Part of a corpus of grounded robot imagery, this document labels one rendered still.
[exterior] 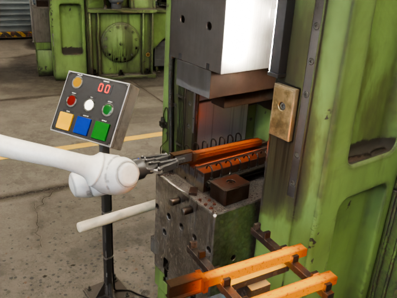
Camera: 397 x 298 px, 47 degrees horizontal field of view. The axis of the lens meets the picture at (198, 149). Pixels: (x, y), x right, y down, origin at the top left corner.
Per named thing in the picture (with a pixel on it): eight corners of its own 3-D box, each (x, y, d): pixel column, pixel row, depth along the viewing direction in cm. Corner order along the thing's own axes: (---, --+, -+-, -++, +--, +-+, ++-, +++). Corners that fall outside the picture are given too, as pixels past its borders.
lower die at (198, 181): (202, 192, 167) (204, 171, 164) (172, 171, 182) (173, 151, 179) (283, 167, 191) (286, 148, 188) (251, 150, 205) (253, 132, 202)
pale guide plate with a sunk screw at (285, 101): (288, 142, 144) (295, 90, 138) (267, 133, 151) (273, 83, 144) (292, 141, 146) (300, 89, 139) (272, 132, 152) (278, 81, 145)
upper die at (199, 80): (209, 99, 153) (211, 71, 150) (175, 84, 168) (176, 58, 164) (295, 84, 177) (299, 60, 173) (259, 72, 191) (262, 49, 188)
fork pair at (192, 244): (198, 259, 118) (199, 252, 117) (188, 247, 123) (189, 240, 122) (270, 237, 129) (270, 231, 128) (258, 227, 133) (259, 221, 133)
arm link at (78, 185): (113, 190, 155) (129, 189, 144) (69, 203, 147) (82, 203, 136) (106, 159, 155) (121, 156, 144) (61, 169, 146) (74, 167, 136)
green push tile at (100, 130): (104, 141, 190) (109, 124, 191) (90, 137, 193) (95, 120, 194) (106, 142, 192) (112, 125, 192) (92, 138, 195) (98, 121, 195)
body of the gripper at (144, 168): (126, 175, 159) (149, 169, 164) (137, 185, 152) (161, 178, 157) (125, 155, 156) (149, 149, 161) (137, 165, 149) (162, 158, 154)
